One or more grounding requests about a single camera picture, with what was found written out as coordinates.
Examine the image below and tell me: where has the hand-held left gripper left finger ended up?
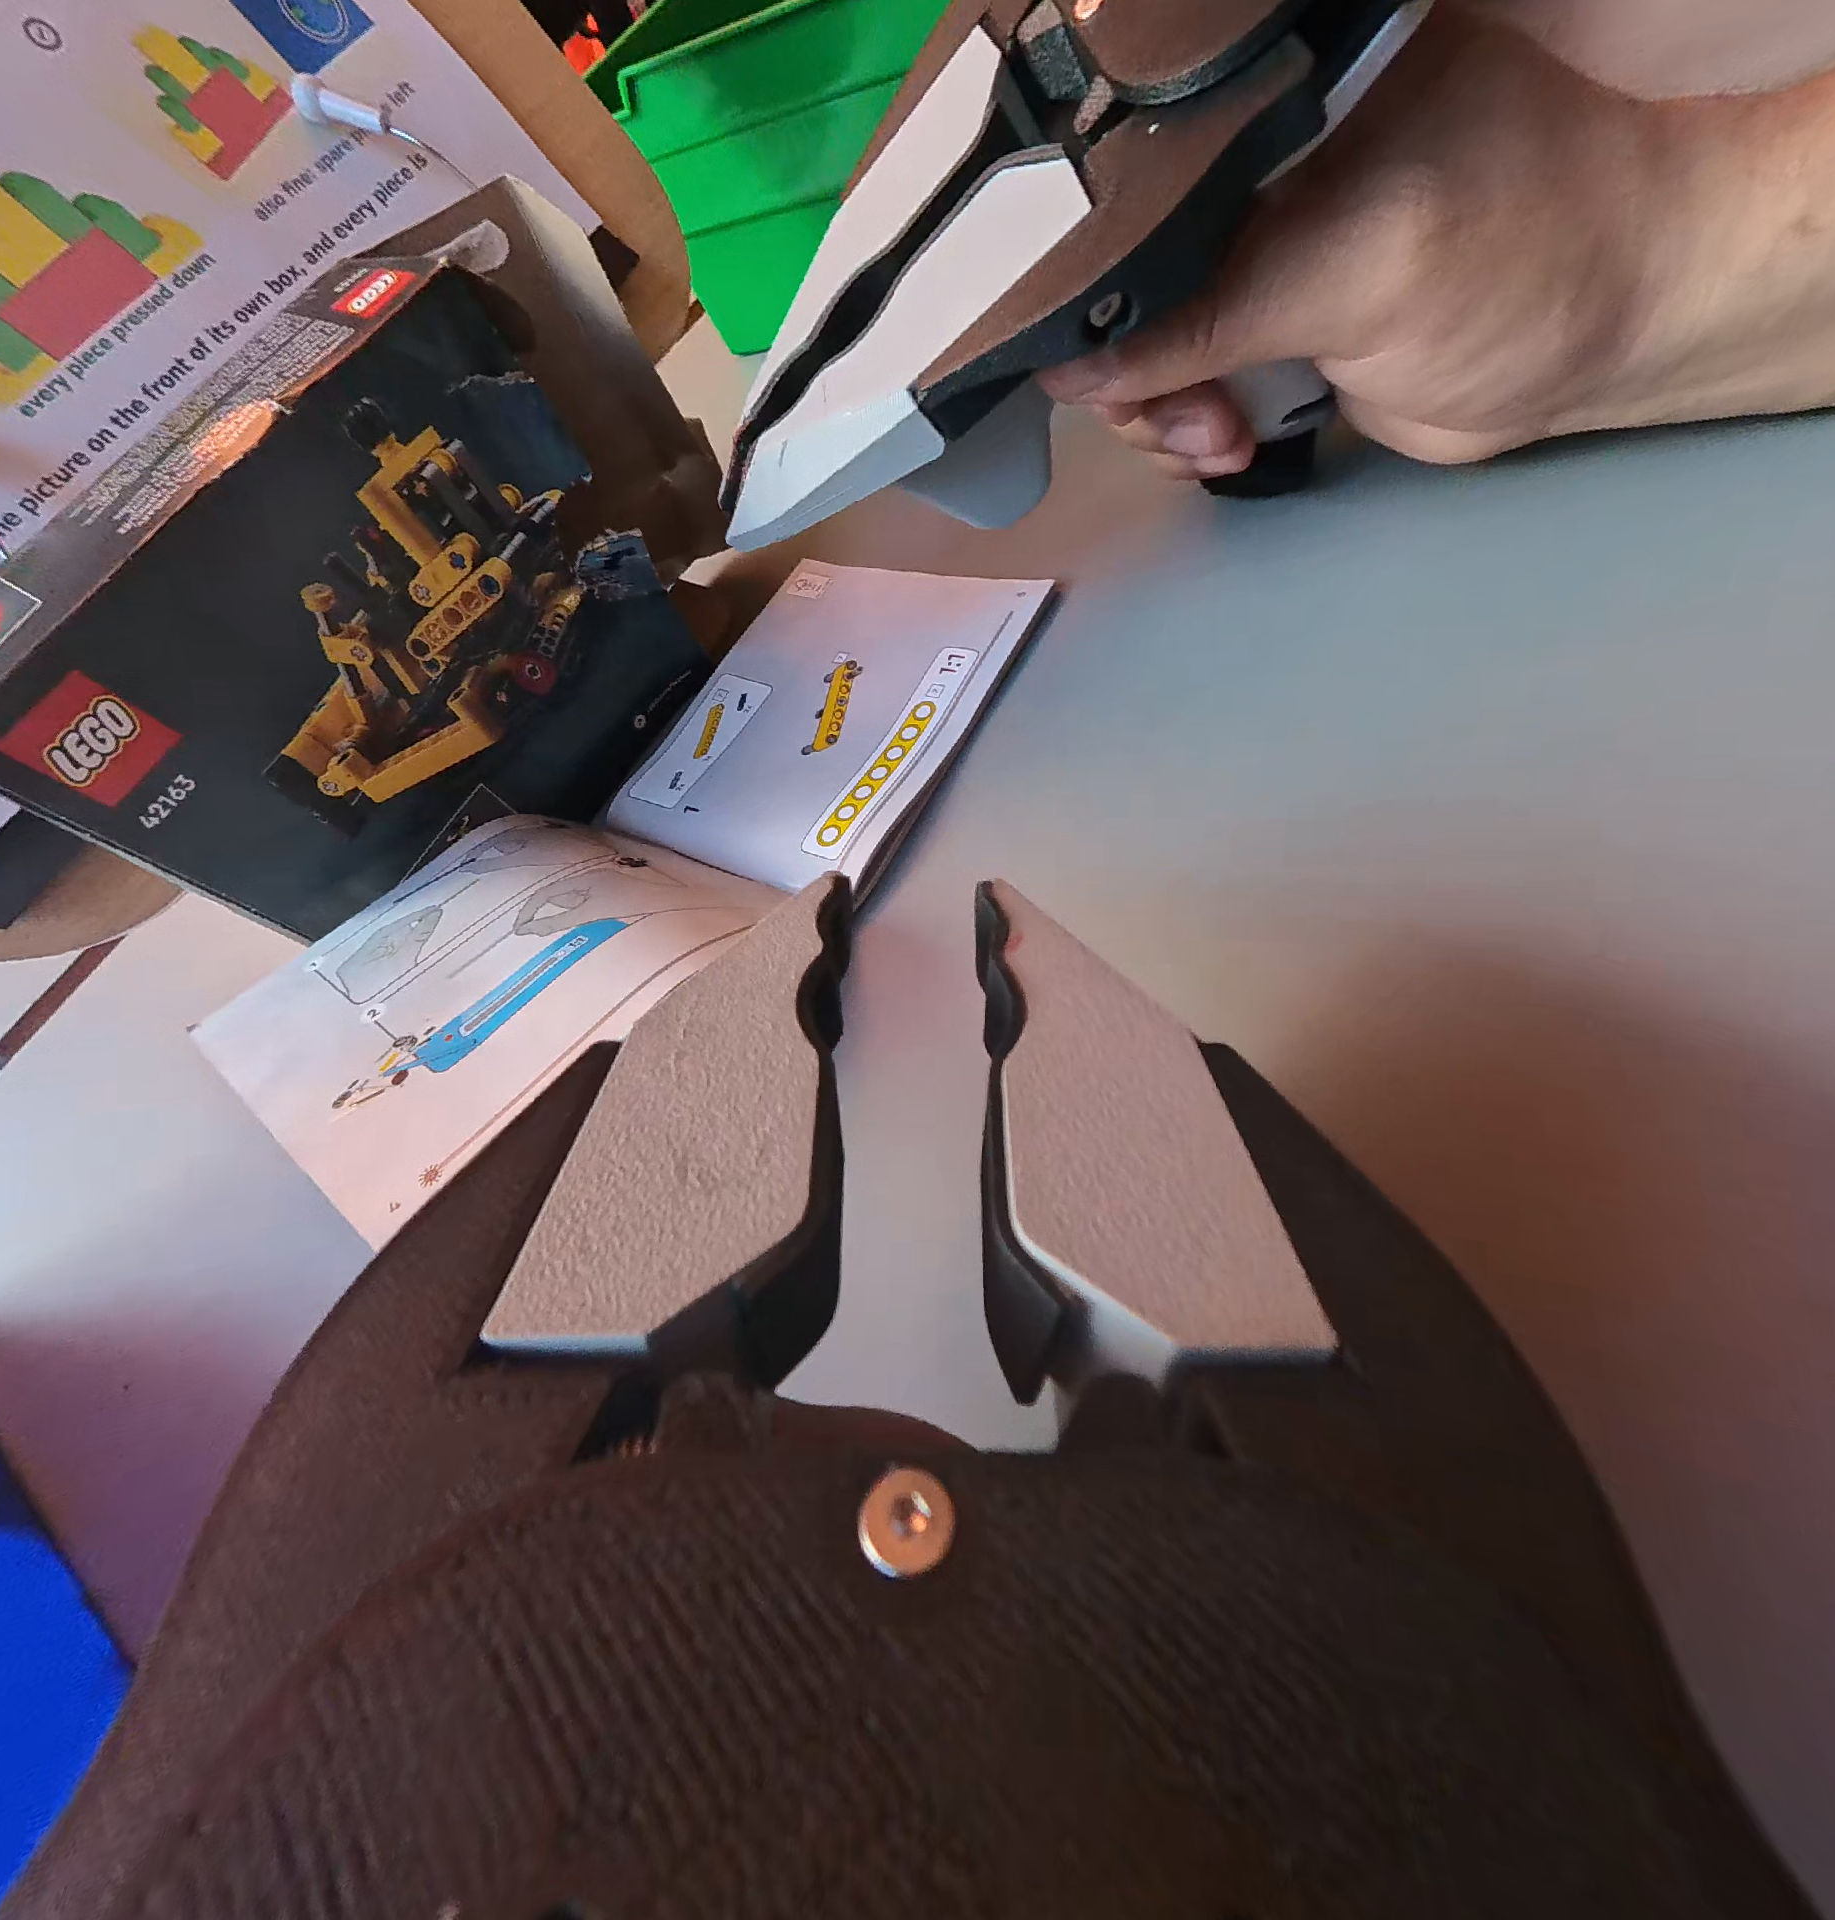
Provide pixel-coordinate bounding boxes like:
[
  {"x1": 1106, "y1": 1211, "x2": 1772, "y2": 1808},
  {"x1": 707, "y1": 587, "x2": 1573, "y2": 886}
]
[{"x1": 481, "y1": 875, "x2": 856, "y2": 1393}]

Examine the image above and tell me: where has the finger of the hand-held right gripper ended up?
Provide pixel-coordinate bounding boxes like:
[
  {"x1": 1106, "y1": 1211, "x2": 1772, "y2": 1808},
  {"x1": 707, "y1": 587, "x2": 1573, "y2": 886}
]
[
  {"x1": 722, "y1": 27, "x2": 1013, "y2": 488},
  {"x1": 722, "y1": 156, "x2": 1093, "y2": 554}
]

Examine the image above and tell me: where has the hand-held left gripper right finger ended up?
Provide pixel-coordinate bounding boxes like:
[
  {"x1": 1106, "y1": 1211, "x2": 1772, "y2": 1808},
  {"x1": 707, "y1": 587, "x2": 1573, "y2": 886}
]
[{"x1": 972, "y1": 882, "x2": 1340, "y2": 1452}]

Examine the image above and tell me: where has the blue plastic bin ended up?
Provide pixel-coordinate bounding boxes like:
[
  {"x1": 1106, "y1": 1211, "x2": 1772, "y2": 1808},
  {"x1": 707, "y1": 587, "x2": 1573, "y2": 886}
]
[{"x1": 0, "y1": 1378, "x2": 136, "y2": 1920}]

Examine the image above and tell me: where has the black toy set box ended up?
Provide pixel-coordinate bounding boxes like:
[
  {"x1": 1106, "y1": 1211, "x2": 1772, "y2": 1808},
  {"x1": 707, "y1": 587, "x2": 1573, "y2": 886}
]
[{"x1": 0, "y1": 178, "x2": 729, "y2": 944}]

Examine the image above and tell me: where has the person's right hand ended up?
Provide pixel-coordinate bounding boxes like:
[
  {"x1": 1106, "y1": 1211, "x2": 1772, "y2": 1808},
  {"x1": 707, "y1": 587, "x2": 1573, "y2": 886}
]
[{"x1": 1038, "y1": 13, "x2": 1835, "y2": 481}]

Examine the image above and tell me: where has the green plastic bin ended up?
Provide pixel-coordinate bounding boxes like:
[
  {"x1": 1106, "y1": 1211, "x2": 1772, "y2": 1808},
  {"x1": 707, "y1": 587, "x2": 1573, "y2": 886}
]
[{"x1": 579, "y1": 0, "x2": 958, "y2": 356}]

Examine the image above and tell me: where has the wooden display board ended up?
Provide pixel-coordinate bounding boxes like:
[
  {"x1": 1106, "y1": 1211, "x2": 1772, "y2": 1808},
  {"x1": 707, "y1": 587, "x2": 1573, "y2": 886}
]
[{"x1": 0, "y1": 0, "x2": 698, "y2": 965}]

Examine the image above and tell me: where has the paper instruction booklet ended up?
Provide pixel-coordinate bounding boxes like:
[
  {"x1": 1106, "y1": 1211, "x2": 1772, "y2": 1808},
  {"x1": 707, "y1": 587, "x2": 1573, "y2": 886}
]
[{"x1": 187, "y1": 559, "x2": 1060, "y2": 1251}]

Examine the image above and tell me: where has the white-tipped wire page clip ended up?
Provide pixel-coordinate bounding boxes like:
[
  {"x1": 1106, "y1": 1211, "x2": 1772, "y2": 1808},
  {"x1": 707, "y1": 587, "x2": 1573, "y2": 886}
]
[{"x1": 287, "y1": 74, "x2": 446, "y2": 169}]

